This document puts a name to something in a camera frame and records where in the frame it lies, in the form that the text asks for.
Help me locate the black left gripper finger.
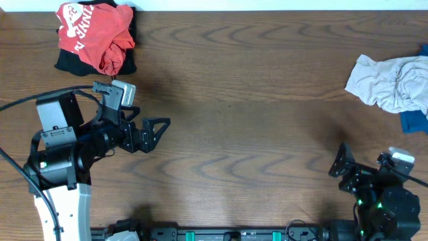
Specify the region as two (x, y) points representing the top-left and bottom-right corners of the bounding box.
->
(120, 106), (140, 122)
(141, 118), (171, 153)

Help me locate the orange red t-shirt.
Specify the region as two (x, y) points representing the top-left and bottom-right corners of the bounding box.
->
(56, 3), (135, 76)

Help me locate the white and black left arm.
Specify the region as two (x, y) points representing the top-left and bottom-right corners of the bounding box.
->
(23, 86), (171, 240)

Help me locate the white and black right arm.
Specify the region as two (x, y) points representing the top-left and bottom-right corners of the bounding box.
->
(134, 143), (421, 240)

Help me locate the folded black shirt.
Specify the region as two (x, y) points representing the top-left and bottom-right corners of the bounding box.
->
(55, 1), (136, 76)

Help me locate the blue cloth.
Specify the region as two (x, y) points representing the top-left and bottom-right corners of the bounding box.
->
(399, 44), (428, 135)

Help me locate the beige crumpled shirt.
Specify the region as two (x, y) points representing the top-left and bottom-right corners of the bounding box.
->
(344, 54), (427, 115)

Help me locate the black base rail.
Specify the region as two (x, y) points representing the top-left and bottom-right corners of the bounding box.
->
(90, 219), (333, 241)

